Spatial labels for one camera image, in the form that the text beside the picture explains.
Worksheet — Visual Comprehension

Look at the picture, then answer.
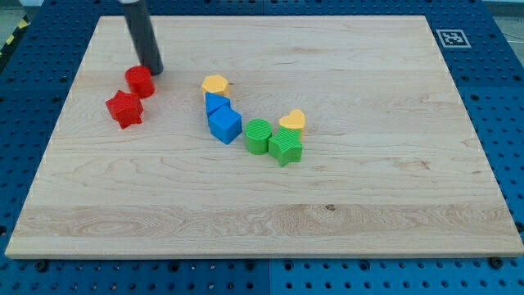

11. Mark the yellow black hazard tape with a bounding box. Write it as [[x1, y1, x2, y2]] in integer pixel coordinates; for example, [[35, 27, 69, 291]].
[[1, 14, 31, 61]]

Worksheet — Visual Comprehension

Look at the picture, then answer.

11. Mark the green star block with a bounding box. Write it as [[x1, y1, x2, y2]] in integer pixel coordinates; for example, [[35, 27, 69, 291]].
[[269, 127, 303, 167]]

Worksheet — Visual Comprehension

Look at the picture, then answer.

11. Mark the blue triangle block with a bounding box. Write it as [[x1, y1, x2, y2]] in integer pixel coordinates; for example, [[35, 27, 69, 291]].
[[205, 92, 231, 117]]

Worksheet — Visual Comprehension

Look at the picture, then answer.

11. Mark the blue cube block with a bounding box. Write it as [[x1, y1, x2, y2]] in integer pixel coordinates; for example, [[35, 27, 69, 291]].
[[208, 106, 242, 144]]

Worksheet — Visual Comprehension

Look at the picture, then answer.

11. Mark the white fiducial marker tag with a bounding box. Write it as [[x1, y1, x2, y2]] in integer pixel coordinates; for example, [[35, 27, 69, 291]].
[[436, 29, 471, 48]]

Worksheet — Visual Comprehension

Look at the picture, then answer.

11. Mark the red cylinder block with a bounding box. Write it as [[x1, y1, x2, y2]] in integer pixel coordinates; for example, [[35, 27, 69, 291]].
[[124, 66, 156, 98]]

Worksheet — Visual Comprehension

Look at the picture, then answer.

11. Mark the yellow heart block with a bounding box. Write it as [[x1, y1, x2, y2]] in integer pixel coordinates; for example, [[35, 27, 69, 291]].
[[278, 109, 306, 136]]

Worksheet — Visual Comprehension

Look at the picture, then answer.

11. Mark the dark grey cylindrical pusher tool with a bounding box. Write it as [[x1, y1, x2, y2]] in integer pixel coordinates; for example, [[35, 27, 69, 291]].
[[119, 0, 164, 75]]

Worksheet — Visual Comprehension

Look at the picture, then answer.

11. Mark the light wooden board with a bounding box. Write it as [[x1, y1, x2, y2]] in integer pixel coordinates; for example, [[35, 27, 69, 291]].
[[6, 16, 523, 259]]

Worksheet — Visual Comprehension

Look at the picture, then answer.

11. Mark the red star block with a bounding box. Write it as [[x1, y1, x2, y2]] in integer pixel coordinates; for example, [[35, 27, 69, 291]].
[[105, 90, 143, 129]]

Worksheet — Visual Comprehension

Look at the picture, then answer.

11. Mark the yellow hexagon block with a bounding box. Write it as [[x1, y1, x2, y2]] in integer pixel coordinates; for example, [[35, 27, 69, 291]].
[[201, 75, 230, 97]]

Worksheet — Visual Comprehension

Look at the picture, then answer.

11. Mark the green cylinder block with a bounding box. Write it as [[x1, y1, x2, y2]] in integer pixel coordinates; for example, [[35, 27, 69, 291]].
[[245, 119, 273, 155]]

